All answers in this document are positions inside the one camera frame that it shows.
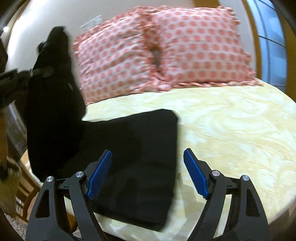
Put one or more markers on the wooden window frame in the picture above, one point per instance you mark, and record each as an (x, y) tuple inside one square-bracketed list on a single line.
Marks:
[(250, 40)]

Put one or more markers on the polka dot pillow near window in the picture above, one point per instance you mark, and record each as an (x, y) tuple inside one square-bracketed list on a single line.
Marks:
[(201, 47)]

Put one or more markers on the white wall outlet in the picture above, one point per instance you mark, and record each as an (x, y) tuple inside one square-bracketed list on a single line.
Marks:
[(92, 23)]

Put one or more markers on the polka dot pillow near nightstand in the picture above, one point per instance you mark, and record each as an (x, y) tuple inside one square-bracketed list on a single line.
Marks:
[(114, 58)]

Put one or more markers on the blue glass window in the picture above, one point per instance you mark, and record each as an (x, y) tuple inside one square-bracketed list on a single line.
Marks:
[(273, 49)]

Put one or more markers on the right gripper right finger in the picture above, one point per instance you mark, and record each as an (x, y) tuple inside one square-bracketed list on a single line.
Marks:
[(199, 172)]

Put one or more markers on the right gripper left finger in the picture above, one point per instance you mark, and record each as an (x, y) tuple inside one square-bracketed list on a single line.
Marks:
[(96, 173)]

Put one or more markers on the black pants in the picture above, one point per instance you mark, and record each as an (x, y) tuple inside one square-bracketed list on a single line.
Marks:
[(140, 182)]

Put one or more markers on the yellow patterned mattress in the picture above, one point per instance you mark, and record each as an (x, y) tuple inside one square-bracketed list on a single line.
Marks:
[(238, 130)]

